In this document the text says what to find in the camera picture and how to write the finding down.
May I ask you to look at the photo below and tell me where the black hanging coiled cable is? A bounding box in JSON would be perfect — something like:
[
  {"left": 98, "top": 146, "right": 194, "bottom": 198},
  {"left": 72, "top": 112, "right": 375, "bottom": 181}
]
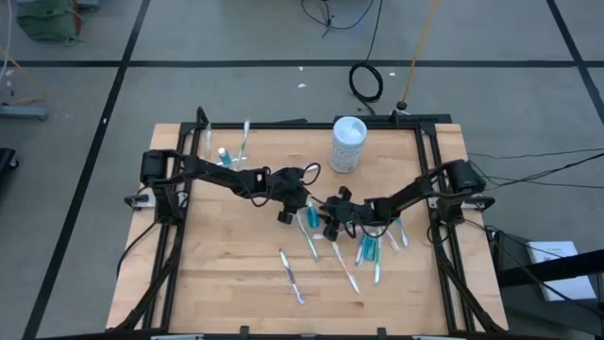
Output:
[{"left": 347, "top": 0, "right": 384, "bottom": 104}]

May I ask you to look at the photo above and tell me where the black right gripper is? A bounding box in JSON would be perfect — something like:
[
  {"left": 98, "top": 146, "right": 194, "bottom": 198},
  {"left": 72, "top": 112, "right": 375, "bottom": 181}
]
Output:
[{"left": 318, "top": 195, "right": 375, "bottom": 229}]

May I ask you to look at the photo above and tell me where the black equipment stand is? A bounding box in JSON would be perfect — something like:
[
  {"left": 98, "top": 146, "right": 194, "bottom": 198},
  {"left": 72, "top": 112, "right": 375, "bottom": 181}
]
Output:
[{"left": 485, "top": 225, "right": 604, "bottom": 340}]

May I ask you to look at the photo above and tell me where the teal box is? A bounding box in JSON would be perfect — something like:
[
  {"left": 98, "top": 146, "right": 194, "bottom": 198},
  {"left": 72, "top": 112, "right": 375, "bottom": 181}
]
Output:
[{"left": 362, "top": 235, "right": 378, "bottom": 263}]

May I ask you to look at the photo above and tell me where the white booklet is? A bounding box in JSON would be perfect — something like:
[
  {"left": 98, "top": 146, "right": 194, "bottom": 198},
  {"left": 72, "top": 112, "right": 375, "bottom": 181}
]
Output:
[{"left": 526, "top": 240, "right": 598, "bottom": 302}]

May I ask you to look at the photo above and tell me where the green bag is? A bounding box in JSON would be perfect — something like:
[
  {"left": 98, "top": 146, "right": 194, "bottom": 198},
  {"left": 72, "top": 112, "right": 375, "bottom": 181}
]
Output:
[{"left": 16, "top": 0, "right": 84, "bottom": 46}]

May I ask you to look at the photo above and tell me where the purple white toothbrush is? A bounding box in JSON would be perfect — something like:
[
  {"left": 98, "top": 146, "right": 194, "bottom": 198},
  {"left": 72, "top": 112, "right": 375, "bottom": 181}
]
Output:
[{"left": 278, "top": 248, "right": 307, "bottom": 306}]

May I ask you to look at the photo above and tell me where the green white toothbrush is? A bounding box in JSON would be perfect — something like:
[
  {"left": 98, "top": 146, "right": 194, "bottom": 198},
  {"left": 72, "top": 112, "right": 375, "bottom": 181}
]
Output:
[
  {"left": 295, "top": 212, "right": 320, "bottom": 264},
  {"left": 373, "top": 230, "right": 383, "bottom": 286}
]

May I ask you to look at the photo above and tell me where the yellow hanging cable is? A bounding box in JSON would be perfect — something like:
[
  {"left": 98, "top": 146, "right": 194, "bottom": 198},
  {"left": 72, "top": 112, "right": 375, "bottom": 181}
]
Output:
[{"left": 395, "top": 0, "right": 443, "bottom": 112}]

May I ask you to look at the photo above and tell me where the clear acrylic holder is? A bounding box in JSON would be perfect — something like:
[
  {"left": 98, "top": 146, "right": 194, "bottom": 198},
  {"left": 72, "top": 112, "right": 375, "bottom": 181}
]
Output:
[{"left": 201, "top": 127, "right": 252, "bottom": 171}]

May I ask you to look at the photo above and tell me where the white wipes canister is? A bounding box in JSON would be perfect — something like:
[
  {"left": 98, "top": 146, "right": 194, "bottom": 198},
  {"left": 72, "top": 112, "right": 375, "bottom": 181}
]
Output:
[{"left": 328, "top": 115, "right": 369, "bottom": 175}]

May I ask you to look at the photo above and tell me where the thin black floor cable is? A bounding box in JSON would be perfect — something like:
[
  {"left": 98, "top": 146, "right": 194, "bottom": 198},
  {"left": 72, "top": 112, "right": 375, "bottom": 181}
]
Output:
[{"left": 466, "top": 148, "right": 604, "bottom": 162}]

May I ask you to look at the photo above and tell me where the grey base plate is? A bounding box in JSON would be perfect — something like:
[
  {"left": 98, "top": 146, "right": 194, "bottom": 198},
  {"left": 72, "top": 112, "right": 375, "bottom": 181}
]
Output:
[{"left": 0, "top": 104, "right": 49, "bottom": 122}]

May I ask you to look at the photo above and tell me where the blue white toothbrush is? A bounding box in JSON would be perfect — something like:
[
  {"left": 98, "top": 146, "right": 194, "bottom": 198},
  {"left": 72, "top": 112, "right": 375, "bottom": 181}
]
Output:
[
  {"left": 394, "top": 218, "right": 410, "bottom": 248},
  {"left": 355, "top": 234, "right": 368, "bottom": 267}
]

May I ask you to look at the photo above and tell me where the black floor object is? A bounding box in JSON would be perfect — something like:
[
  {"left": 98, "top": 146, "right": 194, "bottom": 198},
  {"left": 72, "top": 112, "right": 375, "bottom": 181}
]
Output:
[{"left": 0, "top": 146, "right": 20, "bottom": 172}]

